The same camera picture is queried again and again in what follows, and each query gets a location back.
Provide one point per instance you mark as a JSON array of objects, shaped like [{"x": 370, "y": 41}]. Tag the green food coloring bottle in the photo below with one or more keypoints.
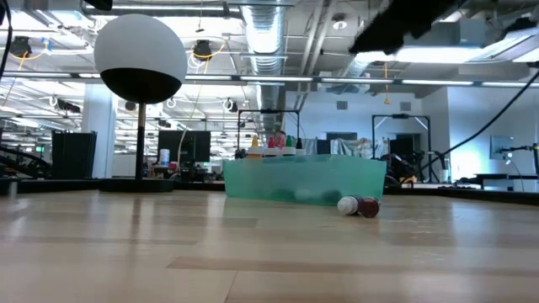
[{"x": 289, "y": 146}]

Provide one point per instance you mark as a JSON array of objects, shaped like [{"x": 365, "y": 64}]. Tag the black aluminium table frame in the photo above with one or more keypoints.
[{"x": 50, "y": 185}]

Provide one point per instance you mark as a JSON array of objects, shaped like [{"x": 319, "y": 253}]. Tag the yellow ceiling pendant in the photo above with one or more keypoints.
[{"x": 386, "y": 99}]

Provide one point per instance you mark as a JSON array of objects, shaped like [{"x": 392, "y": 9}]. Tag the white globe lamp black base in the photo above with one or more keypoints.
[{"x": 140, "y": 59}]

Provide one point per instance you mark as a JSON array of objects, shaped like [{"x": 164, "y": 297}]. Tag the red bottle pink cap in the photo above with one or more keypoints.
[{"x": 280, "y": 139}]

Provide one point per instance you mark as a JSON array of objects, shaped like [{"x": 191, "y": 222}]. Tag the green translucent plastic tray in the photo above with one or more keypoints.
[{"x": 303, "y": 177}]

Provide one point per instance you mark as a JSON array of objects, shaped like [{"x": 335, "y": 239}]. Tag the grey cloth cover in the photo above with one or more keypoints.
[{"x": 349, "y": 148}]

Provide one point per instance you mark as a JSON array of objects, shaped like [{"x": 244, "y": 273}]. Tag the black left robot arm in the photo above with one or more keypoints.
[{"x": 99, "y": 3}]

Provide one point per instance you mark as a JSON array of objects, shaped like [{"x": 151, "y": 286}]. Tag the black rack cabinet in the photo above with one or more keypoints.
[{"x": 73, "y": 155}]

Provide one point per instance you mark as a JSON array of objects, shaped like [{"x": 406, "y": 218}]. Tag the small dropper food coloring bottle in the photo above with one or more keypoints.
[
  {"x": 369, "y": 207},
  {"x": 348, "y": 205}
]

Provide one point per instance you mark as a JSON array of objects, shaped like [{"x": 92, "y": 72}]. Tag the black food coloring bottle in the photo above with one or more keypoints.
[{"x": 299, "y": 147}]

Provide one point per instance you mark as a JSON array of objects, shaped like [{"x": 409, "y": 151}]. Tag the black desk monitor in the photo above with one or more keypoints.
[{"x": 185, "y": 145}]

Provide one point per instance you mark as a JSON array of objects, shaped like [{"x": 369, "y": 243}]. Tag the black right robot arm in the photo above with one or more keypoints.
[{"x": 404, "y": 21}]

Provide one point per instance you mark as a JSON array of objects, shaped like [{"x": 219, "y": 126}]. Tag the grey wall monitor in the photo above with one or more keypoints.
[{"x": 501, "y": 147}]

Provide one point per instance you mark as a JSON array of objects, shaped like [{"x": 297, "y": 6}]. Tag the ceiling light strip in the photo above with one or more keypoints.
[{"x": 358, "y": 80}]

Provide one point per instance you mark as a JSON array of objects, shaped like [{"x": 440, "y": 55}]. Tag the black gantry frame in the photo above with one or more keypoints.
[
  {"x": 238, "y": 130},
  {"x": 373, "y": 134}
]

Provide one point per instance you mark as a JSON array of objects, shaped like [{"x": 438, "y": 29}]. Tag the silver ceiling duct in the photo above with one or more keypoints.
[{"x": 265, "y": 38}]

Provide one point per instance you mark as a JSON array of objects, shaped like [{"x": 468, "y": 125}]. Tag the white blue canister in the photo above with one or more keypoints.
[{"x": 164, "y": 156}]

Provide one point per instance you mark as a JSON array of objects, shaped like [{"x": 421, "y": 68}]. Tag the black background robot arm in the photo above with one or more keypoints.
[{"x": 25, "y": 162}]

